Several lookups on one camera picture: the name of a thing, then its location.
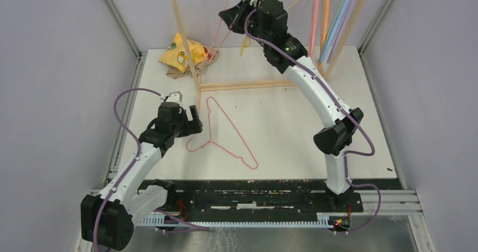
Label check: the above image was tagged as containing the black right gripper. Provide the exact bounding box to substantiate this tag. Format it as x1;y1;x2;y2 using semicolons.
220;0;270;48

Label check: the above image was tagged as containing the thin pink wire hanger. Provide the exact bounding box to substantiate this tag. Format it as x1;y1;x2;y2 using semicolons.
185;96;259;170
205;0;247;60

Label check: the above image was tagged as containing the yellow hanger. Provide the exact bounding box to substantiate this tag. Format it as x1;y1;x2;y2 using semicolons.
238;0;316;57

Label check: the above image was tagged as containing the orange hanger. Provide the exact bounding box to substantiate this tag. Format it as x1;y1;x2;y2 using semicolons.
320;0;330;52

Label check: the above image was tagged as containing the blue hanger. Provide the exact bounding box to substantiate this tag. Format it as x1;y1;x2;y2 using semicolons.
318;0;356;63

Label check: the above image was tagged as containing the green hanger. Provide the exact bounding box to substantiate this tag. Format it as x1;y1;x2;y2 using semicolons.
327;0;345;34

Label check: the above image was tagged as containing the purple hanger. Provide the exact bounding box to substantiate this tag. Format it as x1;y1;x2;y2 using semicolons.
327;0;357;64

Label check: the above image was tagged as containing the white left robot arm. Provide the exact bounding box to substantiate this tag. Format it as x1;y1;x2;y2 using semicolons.
80;101;202;251

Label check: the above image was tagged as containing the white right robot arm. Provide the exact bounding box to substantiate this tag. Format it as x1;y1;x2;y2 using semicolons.
218;0;364;211

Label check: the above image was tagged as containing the beige cloth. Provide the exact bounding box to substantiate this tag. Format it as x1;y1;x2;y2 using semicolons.
166;47;220;81

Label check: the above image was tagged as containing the yellow printed cloth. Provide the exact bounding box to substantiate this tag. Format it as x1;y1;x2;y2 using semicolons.
158;32;211;73

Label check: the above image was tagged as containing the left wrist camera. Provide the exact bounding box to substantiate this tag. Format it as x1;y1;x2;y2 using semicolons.
162;91;183;104

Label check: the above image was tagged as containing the wooden hanger rack frame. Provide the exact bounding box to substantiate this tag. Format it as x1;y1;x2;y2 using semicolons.
170;0;377;113

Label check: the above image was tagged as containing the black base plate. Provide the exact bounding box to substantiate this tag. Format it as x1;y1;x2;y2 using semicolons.
139;179;364;222

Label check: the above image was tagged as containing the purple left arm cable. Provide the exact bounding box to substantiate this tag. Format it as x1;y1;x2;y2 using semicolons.
91;88;210;252

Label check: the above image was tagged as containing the white cable duct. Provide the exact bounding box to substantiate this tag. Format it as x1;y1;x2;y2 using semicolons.
137;213;334;229

